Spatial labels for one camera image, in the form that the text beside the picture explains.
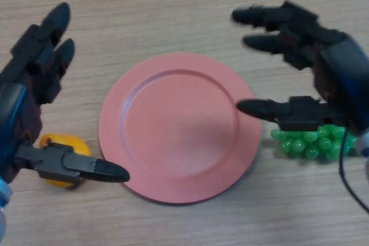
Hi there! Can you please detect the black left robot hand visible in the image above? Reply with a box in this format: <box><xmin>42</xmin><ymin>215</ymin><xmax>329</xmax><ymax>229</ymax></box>
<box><xmin>0</xmin><ymin>2</ymin><xmax>130</xmax><ymax>191</ymax></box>

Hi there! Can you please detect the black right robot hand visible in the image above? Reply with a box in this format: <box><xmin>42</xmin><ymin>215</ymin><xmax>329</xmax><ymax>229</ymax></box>
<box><xmin>231</xmin><ymin>0</ymin><xmax>369</xmax><ymax>136</ymax></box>

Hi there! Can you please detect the green grape bunch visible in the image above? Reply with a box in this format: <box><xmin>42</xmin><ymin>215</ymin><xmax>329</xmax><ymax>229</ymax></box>
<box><xmin>270</xmin><ymin>124</ymin><xmax>358</xmax><ymax>162</ymax></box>

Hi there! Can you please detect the pink round plate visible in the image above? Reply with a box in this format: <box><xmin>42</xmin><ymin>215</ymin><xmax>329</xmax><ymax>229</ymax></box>
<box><xmin>98</xmin><ymin>52</ymin><xmax>262</xmax><ymax>206</ymax></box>

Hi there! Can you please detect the yellow pear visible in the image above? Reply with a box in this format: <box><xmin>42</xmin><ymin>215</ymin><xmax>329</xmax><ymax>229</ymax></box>
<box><xmin>39</xmin><ymin>133</ymin><xmax>92</xmax><ymax>189</ymax></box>

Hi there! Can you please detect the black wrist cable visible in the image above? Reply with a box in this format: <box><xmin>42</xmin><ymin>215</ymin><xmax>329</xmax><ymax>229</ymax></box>
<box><xmin>339</xmin><ymin>130</ymin><xmax>369</xmax><ymax>215</ymax></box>

